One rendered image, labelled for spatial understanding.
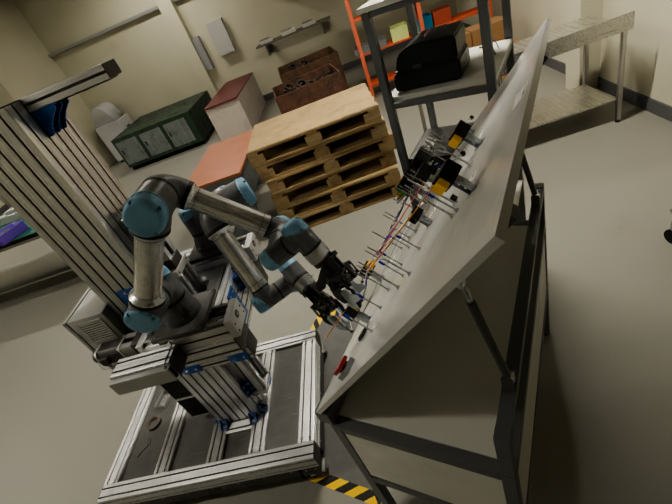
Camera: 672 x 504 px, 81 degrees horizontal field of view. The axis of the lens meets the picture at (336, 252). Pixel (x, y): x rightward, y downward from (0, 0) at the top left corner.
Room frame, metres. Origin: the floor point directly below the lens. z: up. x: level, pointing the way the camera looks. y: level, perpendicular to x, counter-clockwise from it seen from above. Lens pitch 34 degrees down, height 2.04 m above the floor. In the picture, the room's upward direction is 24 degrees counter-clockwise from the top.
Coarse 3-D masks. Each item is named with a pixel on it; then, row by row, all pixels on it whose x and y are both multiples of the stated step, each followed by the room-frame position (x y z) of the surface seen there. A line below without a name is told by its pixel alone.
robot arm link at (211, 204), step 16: (160, 176) 1.20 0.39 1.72; (176, 176) 1.24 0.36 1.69; (192, 192) 1.21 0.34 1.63; (208, 192) 1.23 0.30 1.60; (192, 208) 1.21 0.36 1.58; (208, 208) 1.20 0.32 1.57; (224, 208) 1.20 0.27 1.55; (240, 208) 1.20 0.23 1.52; (240, 224) 1.18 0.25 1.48; (256, 224) 1.18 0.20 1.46; (272, 224) 1.18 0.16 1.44
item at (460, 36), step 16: (432, 32) 1.84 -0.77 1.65; (448, 32) 1.74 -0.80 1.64; (464, 32) 1.83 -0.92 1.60; (416, 48) 1.77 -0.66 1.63; (432, 48) 1.73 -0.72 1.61; (448, 48) 1.69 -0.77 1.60; (464, 48) 1.80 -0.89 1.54; (400, 64) 1.82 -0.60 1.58; (416, 64) 1.78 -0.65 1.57; (432, 64) 1.74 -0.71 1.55; (448, 64) 1.70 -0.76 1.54; (464, 64) 1.73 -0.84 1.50; (400, 80) 1.83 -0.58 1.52; (416, 80) 1.79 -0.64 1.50; (432, 80) 1.74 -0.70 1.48; (448, 80) 1.71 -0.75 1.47
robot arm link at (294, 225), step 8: (296, 216) 1.07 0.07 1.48; (288, 224) 1.05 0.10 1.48; (296, 224) 1.04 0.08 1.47; (304, 224) 1.05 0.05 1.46; (288, 232) 1.03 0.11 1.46; (296, 232) 1.03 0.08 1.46; (304, 232) 1.03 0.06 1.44; (312, 232) 1.04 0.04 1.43; (288, 240) 1.04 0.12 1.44; (296, 240) 1.02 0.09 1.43; (304, 240) 1.02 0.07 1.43; (312, 240) 1.02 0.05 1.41; (320, 240) 1.04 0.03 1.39; (288, 248) 1.03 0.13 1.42; (296, 248) 1.02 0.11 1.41; (304, 248) 1.01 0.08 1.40; (312, 248) 1.01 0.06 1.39; (304, 256) 1.02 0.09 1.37
